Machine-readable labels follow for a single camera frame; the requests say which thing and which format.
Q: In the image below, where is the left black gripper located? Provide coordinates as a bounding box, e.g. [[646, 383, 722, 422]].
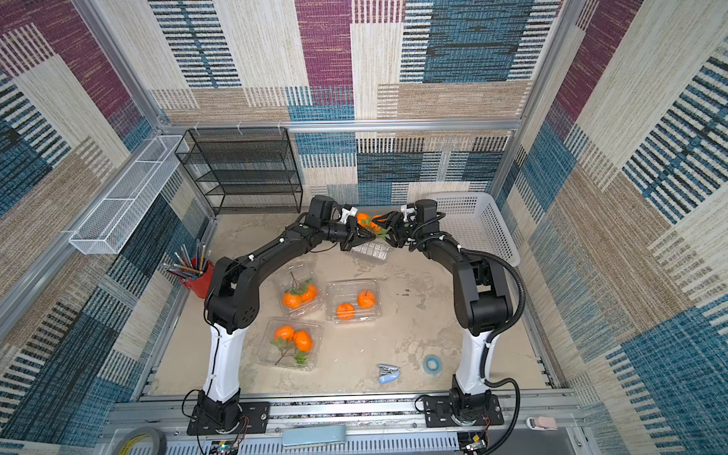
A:
[[323, 219, 380, 254]]

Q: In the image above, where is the orange pair with leaves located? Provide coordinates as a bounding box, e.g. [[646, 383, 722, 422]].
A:
[[356, 212, 387, 238]]

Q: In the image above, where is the clear clamshell container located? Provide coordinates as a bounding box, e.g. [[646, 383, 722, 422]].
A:
[[257, 318, 323, 372], [273, 263, 323, 319], [351, 242, 392, 263], [325, 279, 383, 324]]

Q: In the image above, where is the white plastic perforated basket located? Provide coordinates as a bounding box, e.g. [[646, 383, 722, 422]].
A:
[[427, 191, 521, 267]]

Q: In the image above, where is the clear clamshell container back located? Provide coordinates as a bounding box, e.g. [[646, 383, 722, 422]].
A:
[[351, 242, 392, 263]]

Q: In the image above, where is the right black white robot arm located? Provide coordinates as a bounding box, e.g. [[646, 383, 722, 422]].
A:
[[371, 199, 514, 425]]

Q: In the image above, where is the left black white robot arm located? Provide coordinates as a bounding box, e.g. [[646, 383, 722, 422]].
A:
[[188, 195, 375, 435]]

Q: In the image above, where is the orange pair in left container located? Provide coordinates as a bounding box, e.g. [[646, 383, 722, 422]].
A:
[[282, 272, 318, 310]]

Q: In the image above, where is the orange pair in container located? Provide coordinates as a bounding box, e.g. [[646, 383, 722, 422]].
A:
[[270, 325, 314, 367], [282, 272, 318, 310]]

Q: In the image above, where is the orange pair in front container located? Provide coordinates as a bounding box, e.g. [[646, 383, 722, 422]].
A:
[[270, 325, 314, 367]]

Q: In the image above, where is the clear clamshell container front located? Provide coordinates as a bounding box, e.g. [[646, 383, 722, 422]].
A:
[[257, 318, 323, 372]]

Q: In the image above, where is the blue stapler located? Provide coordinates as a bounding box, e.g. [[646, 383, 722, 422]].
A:
[[377, 364, 400, 385]]

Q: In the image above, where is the blue tape roll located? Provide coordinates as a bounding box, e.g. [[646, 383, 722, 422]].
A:
[[422, 355, 442, 375]]

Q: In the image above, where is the red pencil cup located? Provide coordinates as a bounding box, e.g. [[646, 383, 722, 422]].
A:
[[162, 242, 214, 299]]

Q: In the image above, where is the pink white small device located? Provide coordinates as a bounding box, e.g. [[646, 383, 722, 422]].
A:
[[525, 416, 559, 431]]

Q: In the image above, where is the grey tape roll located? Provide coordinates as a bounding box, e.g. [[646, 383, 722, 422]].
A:
[[111, 425, 168, 455]]

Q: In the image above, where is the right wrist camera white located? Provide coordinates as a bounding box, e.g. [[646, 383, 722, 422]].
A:
[[400, 204, 416, 220]]

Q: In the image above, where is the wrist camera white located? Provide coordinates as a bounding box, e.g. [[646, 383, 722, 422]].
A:
[[400, 204, 416, 220], [339, 205, 358, 225]]

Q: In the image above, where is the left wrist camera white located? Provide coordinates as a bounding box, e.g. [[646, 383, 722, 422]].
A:
[[339, 205, 358, 225]]

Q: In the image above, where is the black wire shelf rack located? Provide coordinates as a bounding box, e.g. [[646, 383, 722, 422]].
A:
[[176, 127, 303, 215]]

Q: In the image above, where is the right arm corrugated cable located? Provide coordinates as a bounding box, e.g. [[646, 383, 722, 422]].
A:
[[454, 247, 527, 455]]

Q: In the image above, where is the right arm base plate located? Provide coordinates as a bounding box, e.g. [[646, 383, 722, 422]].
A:
[[415, 392, 504, 428]]

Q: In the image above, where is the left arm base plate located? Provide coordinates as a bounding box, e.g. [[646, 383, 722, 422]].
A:
[[187, 399, 270, 436]]

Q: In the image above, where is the white wire mesh tray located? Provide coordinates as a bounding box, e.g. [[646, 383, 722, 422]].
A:
[[69, 136, 182, 255]]

